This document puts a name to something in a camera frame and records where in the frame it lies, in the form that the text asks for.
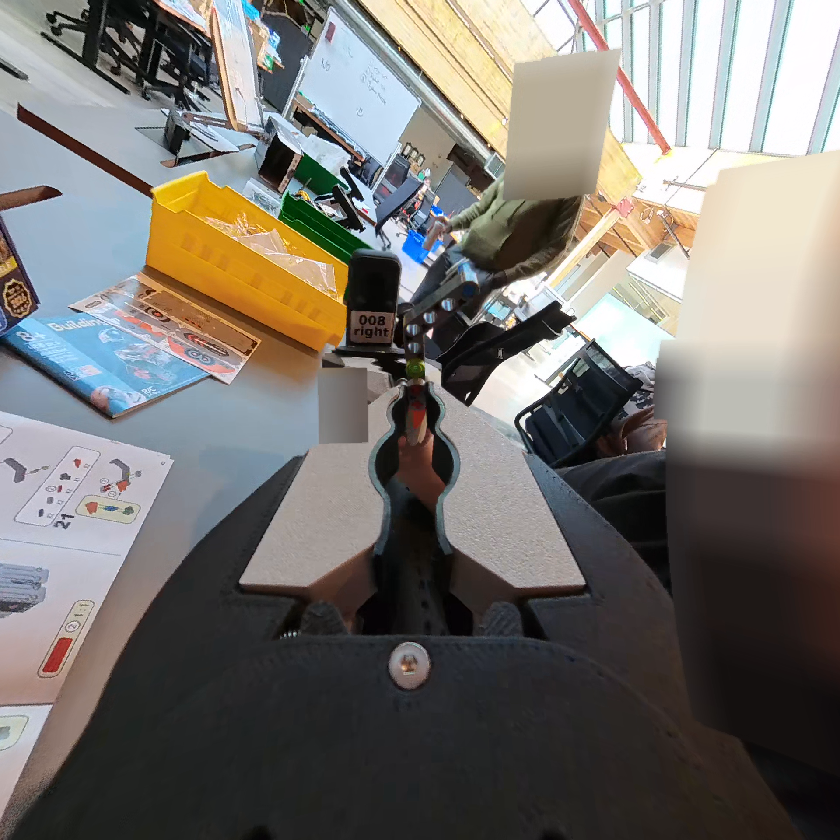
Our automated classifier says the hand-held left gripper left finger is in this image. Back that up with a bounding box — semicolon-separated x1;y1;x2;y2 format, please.
239;387;403;605

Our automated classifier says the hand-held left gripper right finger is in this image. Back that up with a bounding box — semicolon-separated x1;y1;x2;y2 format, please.
423;386;587;614

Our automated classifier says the grey and black toy assembly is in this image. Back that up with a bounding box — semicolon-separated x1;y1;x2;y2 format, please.
402;261;578;408

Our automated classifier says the grey desk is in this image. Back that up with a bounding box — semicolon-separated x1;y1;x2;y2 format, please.
0;104;526;840

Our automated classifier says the person's right hand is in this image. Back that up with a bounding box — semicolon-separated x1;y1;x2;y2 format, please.
395;430;455;514

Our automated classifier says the green plastic bin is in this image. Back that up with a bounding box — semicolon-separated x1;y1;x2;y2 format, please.
279;152;376;265

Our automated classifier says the clear plastic bag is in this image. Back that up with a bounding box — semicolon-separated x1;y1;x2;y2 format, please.
203;211;339;296

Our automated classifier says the person's dark clothing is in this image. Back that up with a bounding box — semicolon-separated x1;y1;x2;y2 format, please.
558;449;672;592

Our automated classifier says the black mesh office chair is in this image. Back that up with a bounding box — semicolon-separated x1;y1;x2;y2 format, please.
515;340;647;468

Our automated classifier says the open cardboard box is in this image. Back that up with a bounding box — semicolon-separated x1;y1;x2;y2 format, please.
255;115;304;195

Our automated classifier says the yellow plastic bin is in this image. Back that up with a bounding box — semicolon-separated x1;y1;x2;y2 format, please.
146;172;350;352

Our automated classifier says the whiteboard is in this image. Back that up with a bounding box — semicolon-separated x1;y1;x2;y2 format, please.
294;8;422;166

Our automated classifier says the toy sticker sheet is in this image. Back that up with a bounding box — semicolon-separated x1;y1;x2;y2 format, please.
69;272;261;385

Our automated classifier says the leaning wooden board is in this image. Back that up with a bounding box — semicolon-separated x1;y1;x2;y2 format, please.
210;0;265;132

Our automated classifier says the open white instruction manual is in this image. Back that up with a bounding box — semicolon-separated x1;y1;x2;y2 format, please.
0;410;175;791

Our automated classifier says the blue instruction booklet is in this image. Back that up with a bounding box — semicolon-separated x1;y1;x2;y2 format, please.
2;315;212;419

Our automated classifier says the blue toy box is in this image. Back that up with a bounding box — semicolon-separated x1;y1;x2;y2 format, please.
0;215;42;337

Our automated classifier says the flat metal base plate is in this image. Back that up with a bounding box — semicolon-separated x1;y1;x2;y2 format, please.
136;108;240;168

